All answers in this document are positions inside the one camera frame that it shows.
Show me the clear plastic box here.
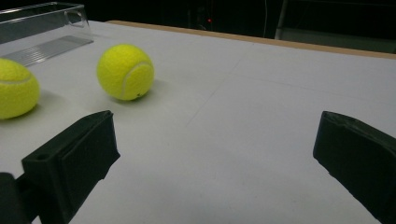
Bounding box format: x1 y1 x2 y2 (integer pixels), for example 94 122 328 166
0 1 94 68

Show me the yellow tennis ball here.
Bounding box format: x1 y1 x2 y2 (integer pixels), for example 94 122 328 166
96 43 156 102
0 57 41 120

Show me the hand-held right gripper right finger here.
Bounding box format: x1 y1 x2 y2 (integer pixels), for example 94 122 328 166
312 110 396 224

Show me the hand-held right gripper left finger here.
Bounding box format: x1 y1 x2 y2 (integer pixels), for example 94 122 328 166
21 109 121 224

